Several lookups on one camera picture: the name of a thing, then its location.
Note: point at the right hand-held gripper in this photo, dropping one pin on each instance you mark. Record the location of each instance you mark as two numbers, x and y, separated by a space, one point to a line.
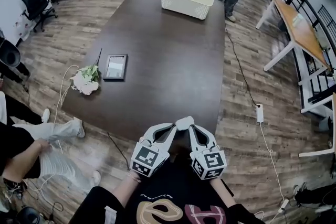
210 164

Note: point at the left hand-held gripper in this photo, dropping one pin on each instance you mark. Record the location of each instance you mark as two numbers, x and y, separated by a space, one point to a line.
148 160

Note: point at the small white case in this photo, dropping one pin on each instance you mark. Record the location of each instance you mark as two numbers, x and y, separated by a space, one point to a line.
181 126

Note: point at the person's right forearm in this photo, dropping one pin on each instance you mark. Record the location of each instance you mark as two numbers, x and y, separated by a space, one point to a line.
223 192

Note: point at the person's left forearm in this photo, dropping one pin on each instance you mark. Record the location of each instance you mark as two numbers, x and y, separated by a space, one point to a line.
126 191

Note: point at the person's black printed shirt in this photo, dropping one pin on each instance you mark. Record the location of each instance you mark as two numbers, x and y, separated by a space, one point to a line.
178 186

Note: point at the white power strip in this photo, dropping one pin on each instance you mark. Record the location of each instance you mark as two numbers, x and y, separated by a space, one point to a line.
260 113

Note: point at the white artificial flower bouquet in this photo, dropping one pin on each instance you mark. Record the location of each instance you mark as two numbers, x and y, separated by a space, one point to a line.
86 81

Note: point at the small white power adapter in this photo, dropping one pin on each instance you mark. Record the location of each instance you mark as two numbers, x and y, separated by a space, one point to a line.
284 206

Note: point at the white metal rack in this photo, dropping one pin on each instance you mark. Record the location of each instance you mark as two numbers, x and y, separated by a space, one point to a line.
313 78

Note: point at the wooden desk with white legs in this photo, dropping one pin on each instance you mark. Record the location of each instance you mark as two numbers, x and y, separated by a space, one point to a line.
296 23

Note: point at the black round backpack pod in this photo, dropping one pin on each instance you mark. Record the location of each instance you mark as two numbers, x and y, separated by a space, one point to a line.
10 55

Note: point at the white plastic bag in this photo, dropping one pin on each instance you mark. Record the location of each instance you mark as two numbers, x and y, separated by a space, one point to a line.
22 25

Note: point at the black picture frame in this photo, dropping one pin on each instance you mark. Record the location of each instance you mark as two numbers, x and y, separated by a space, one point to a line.
115 66

